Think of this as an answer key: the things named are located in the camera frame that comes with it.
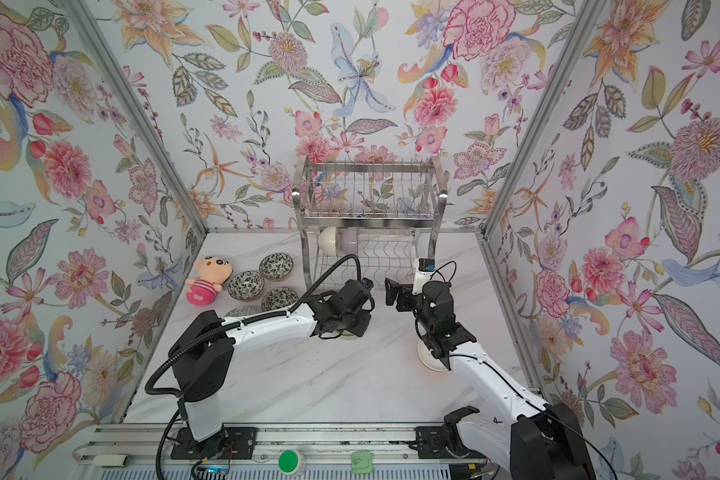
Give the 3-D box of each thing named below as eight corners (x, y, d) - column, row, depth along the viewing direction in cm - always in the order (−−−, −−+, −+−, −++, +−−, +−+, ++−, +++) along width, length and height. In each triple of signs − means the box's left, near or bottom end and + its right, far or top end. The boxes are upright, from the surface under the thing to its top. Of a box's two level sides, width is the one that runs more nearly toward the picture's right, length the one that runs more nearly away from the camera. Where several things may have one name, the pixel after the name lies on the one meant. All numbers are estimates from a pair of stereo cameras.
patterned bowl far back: (258, 281, 107) (255, 274, 103) (264, 260, 113) (261, 253, 110) (291, 281, 107) (289, 274, 103) (295, 260, 113) (293, 253, 110)
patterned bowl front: (263, 312, 97) (261, 308, 95) (263, 295, 102) (261, 290, 100) (299, 305, 99) (298, 301, 97) (297, 289, 103) (296, 284, 101)
